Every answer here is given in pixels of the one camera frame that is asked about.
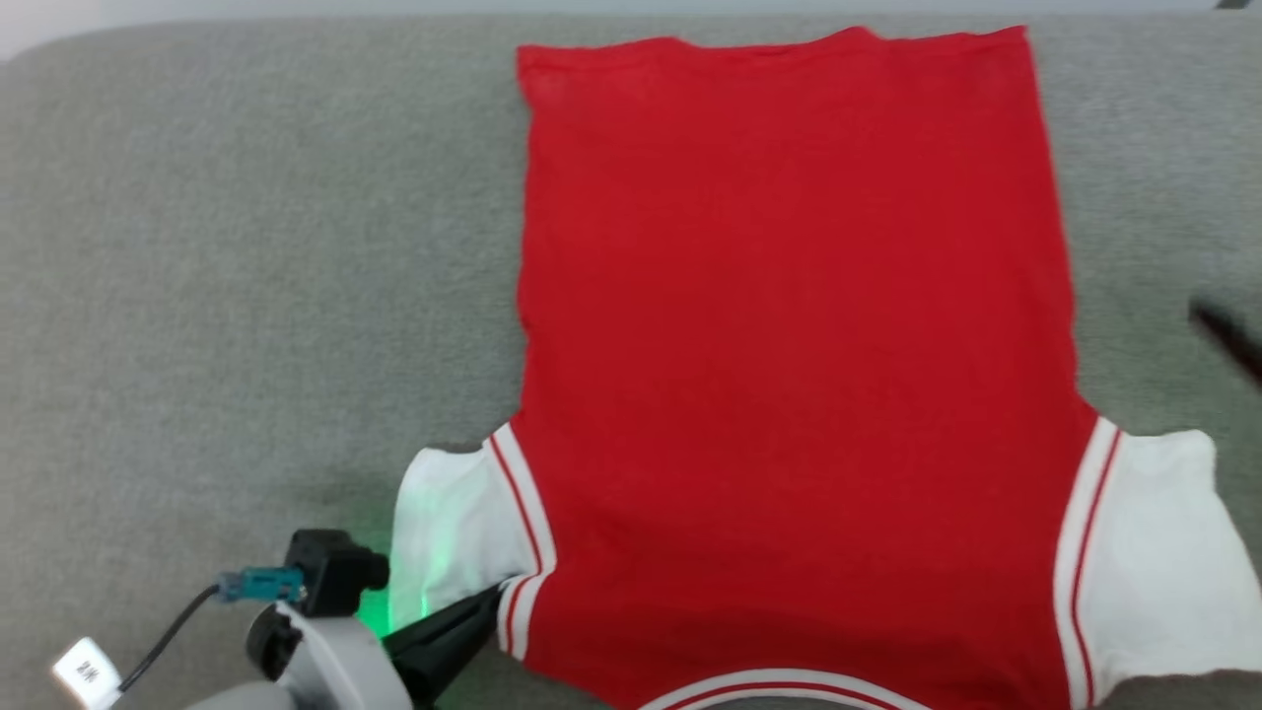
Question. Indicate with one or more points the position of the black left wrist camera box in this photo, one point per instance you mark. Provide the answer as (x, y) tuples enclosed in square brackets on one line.
[(335, 567)]

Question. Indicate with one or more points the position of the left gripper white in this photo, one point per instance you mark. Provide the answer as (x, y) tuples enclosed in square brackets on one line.
[(340, 666)]

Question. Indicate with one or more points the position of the red white sports shirt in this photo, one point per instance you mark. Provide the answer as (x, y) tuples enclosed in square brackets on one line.
[(789, 345)]

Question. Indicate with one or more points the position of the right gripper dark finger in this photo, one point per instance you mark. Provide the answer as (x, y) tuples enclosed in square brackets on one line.
[(1232, 340)]

